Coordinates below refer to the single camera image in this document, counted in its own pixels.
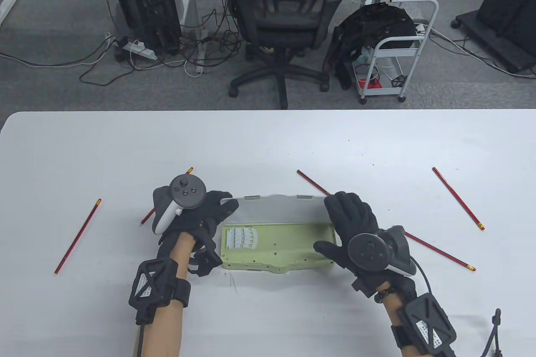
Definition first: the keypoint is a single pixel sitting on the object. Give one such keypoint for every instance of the person's left hand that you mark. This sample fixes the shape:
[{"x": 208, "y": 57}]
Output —
[{"x": 201, "y": 223}]

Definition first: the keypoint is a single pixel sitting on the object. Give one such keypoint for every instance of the person's right hand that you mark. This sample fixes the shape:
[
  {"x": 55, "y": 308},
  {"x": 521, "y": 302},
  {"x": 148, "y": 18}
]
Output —
[{"x": 351, "y": 214}]

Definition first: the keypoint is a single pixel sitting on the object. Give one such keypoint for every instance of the red pencil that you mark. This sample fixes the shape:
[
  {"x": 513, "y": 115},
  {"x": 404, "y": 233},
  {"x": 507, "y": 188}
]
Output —
[
  {"x": 458, "y": 198},
  {"x": 312, "y": 181},
  {"x": 444, "y": 253},
  {"x": 147, "y": 217},
  {"x": 78, "y": 236}
]

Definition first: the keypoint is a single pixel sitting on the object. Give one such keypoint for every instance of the green panda pencil case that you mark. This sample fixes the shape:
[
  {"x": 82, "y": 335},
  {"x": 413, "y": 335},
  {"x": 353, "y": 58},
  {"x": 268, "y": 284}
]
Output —
[{"x": 284, "y": 244}]

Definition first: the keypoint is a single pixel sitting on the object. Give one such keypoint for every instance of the person's left forearm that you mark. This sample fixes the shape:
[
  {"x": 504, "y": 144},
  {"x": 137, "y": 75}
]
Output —
[{"x": 167, "y": 332}]

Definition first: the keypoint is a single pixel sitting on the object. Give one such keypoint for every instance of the grey motion controller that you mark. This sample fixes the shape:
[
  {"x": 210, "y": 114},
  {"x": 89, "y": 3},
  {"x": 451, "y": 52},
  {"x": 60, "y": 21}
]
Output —
[
  {"x": 187, "y": 191},
  {"x": 366, "y": 252}
]

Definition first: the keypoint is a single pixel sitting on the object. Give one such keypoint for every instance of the red container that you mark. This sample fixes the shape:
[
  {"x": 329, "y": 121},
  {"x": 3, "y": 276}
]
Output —
[{"x": 372, "y": 83}]

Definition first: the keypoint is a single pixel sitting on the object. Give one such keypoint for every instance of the white rolling cart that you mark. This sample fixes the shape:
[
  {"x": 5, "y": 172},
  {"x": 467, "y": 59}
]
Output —
[{"x": 398, "y": 52}]

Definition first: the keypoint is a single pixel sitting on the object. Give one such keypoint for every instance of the white power strip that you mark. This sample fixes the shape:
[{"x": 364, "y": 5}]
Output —
[{"x": 142, "y": 50}]

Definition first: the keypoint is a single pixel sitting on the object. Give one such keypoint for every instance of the black backpack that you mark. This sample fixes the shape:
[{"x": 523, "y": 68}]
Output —
[{"x": 377, "y": 22}]

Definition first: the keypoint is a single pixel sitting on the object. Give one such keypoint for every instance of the black mesh office chair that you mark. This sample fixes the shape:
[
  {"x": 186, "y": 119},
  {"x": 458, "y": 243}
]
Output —
[{"x": 284, "y": 18}]

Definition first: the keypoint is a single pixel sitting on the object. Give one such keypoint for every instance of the black wheeled stand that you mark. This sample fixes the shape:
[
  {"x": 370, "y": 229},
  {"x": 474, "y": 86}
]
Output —
[{"x": 502, "y": 5}]

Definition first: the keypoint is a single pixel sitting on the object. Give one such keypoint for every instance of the white table foot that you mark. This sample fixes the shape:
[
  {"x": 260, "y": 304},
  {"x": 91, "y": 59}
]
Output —
[{"x": 7, "y": 5}]

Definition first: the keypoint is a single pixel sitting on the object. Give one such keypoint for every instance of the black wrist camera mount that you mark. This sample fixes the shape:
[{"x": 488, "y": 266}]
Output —
[
  {"x": 427, "y": 323},
  {"x": 153, "y": 283}
]

